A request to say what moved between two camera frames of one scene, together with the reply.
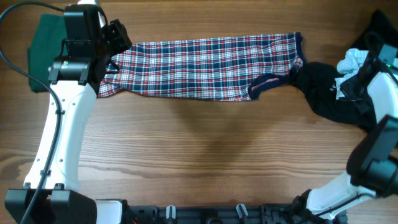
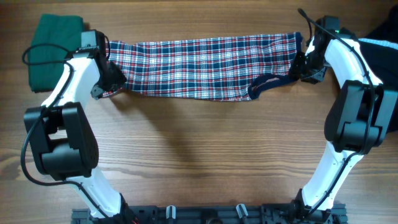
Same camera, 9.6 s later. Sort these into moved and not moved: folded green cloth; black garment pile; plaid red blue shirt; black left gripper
Moved: black left gripper; black garment pile
Not moved: folded green cloth; plaid red blue shirt
